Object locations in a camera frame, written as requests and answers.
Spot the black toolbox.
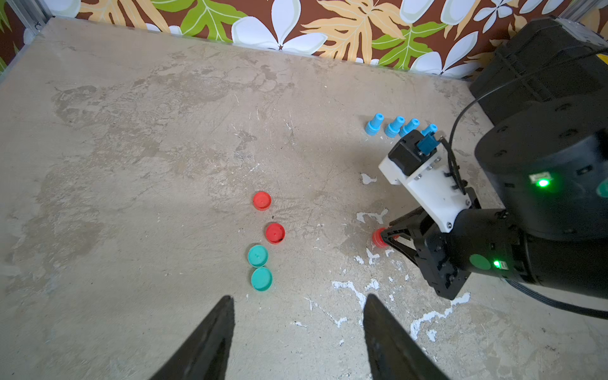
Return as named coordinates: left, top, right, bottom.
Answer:
left=470, top=17, right=607, bottom=124

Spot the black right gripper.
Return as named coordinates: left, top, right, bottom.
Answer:
left=380, top=207, right=527, bottom=300

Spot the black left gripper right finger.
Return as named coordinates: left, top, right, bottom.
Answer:
left=363, top=294, right=447, bottom=380

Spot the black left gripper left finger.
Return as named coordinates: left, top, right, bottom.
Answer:
left=151, top=295, right=235, bottom=380

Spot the aluminium frame post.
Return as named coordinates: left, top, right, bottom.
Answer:
left=6, top=0, right=53, bottom=34

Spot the green cap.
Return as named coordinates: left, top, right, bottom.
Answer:
left=247, top=245, right=269, bottom=268
left=250, top=267, right=273, bottom=292

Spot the red cap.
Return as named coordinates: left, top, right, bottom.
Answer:
left=253, top=191, right=272, bottom=212
left=372, top=227, right=389, bottom=249
left=265, top=223, right=286, bottom=245

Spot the blue stamp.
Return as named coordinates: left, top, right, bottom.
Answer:
left=421, top=123, right=438, bottom=136
left=399, top=118, right=420, bottom=138
left=365, top=113, right=384, bottom=136
left=385, top=117, right=405, bottom=139

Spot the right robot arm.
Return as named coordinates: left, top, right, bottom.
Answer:
left=374, top=93, right=607, bottom=299

